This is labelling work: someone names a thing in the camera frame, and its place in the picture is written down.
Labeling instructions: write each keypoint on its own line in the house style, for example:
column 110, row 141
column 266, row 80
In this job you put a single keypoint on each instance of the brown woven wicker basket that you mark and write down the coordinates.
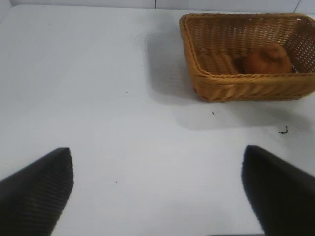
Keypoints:
column 246, row 86

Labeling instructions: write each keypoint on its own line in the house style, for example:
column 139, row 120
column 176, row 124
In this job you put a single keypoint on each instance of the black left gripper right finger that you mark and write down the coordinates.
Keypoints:
column 283, row 191

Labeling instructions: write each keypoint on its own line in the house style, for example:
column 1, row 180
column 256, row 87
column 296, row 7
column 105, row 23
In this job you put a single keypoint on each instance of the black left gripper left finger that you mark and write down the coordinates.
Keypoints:
column 34, row 194

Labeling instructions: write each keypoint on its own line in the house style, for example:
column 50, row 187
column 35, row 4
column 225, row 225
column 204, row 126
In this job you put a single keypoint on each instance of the small black curved debris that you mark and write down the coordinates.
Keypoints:
column 284, row 131

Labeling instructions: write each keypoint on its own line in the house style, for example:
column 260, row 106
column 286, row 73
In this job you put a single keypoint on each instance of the orange bread-like toy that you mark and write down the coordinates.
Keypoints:
column 267, row 61

